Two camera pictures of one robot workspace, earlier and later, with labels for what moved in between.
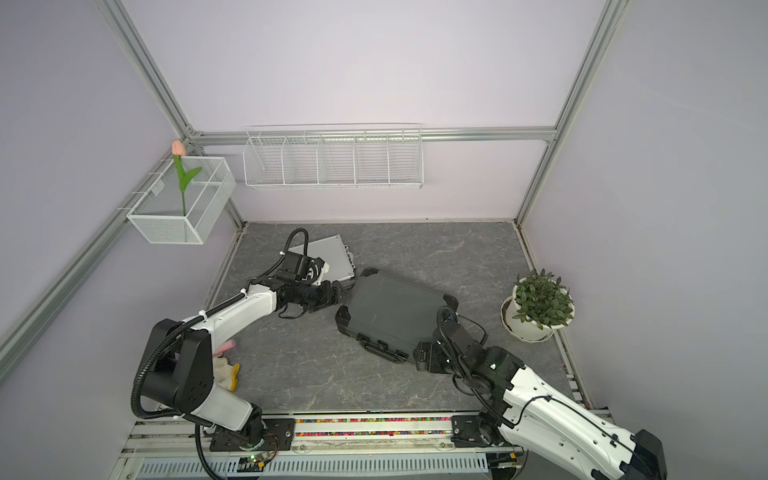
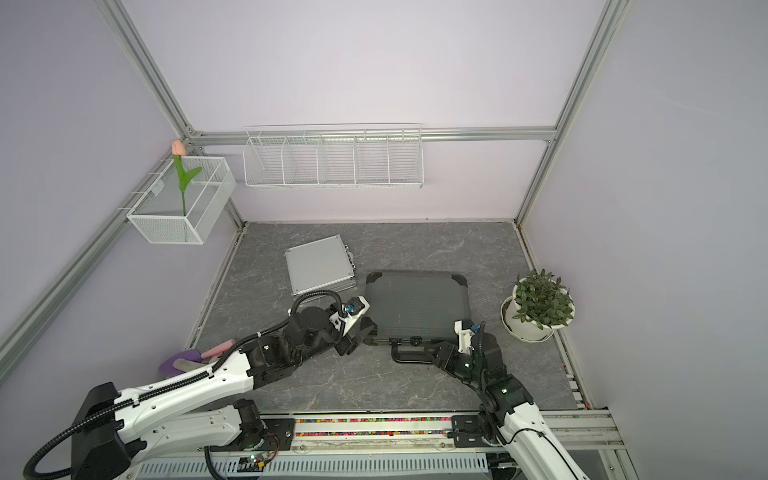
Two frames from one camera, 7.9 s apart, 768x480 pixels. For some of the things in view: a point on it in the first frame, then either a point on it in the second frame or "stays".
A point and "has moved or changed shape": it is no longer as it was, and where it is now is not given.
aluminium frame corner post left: (135, 47) stays
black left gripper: (326, 298) → (349, 343)
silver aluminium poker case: (336, 254) stays
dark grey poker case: (390, 317) has moved or changed shape
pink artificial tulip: (179, 150) stays
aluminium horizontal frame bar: (550, 132) stays
